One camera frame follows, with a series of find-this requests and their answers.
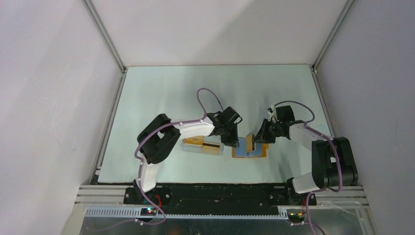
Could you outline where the clear plastic card box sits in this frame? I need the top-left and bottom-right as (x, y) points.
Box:
(181, 136), (224, 156)

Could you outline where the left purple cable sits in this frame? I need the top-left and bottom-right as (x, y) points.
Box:
(134, 88), (224, 226)

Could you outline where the orange card holder wallet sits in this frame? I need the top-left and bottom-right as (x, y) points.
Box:
(231, 138), (269, 159)

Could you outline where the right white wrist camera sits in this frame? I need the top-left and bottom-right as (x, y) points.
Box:
(267, 105), (277, 122)

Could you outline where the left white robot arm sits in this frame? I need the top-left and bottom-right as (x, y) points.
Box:
(134, 106), (243, 204)

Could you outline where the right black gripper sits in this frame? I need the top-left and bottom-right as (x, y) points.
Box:
(252, 118), (282, 144)

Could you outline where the aluminium frame post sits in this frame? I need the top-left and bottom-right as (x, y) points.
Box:
(82, 0), (127, 181)
(312, 0), (356, 137)

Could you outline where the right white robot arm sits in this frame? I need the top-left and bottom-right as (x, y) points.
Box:
(252, 105), (358, 205)

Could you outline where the grey slotted cable duct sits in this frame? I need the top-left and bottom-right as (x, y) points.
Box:
(85, 207), (288, 220)

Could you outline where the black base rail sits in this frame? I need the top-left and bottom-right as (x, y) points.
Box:
(123, 183), (307, 215)

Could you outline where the left aluminium frame post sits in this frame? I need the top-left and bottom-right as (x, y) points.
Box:
(82, 0), (127, 181)

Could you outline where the right aluminium frame post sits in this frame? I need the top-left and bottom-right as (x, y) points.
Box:
(312, 0), (356, 137)

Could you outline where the gold credit card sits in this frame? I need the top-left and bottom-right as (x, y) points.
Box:
(183, 136), (204, 146)
(201, 142), (222, 155)

